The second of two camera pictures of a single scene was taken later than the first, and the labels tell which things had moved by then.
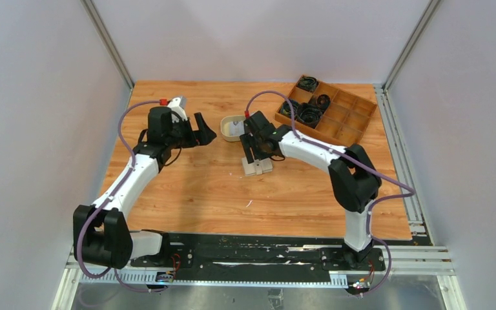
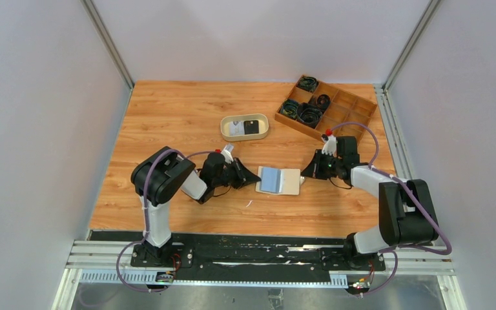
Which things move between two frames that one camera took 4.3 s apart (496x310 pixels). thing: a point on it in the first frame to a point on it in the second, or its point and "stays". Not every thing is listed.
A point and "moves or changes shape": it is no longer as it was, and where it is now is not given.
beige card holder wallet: x=258 y=167 moves or changes shape
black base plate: x=261 y=254 stays
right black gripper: x=246 y=138 to x=314 y=169
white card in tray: x=237 y=128 stays
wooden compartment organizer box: x=323 y=108 stays
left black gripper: x=203 y=137 to x=244 y=176
